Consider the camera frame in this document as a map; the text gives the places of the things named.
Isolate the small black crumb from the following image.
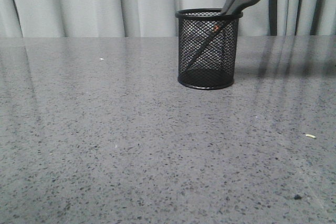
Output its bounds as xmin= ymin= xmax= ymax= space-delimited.
xmin=294 ymin=195 xmax=302 ymax=200

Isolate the black mesh pen bucket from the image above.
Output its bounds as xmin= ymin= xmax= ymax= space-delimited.
xmin=175 ymin=8 xmax=243 ymax=90

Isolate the grey pleated curtain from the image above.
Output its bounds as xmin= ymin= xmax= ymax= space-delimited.
xmin=1 ymin=0 xmax=335 ymax=38

